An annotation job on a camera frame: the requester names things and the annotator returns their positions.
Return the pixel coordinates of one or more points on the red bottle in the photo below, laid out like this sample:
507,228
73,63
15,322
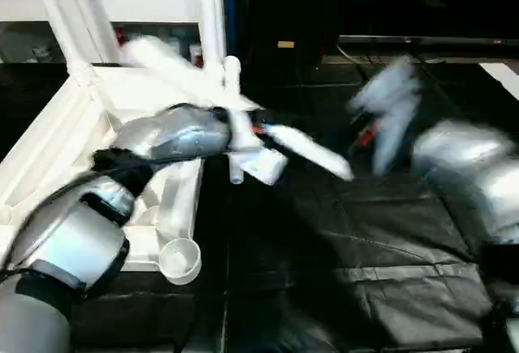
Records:
120,37

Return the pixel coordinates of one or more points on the white glass door cabinet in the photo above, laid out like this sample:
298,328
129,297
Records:
154,8

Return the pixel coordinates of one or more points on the white plastic table top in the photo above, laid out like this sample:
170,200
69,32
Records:
49,150

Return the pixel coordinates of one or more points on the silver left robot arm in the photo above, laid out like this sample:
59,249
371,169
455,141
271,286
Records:
178,138

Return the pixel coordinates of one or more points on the tan label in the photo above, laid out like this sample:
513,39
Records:
285,44

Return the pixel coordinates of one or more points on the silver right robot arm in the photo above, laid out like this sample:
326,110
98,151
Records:
462,166

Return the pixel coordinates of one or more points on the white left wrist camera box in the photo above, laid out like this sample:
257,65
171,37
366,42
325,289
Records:
263,166

